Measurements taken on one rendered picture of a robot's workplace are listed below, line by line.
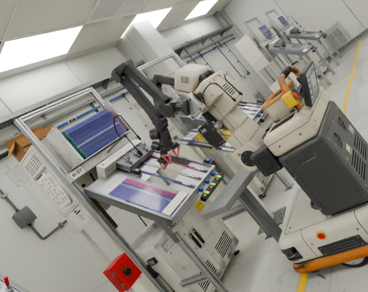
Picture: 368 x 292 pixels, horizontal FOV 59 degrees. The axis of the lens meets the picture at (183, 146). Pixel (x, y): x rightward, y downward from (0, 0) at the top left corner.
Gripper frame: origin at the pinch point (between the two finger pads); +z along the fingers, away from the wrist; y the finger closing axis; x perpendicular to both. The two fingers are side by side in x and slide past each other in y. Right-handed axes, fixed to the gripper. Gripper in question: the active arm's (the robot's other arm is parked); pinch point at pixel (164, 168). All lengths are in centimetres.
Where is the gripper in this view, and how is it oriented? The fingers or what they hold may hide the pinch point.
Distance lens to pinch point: 252.1
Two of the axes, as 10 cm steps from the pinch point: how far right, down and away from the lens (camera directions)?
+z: 0.0, 8.7, 4.8
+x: 8.9, 2.2, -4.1
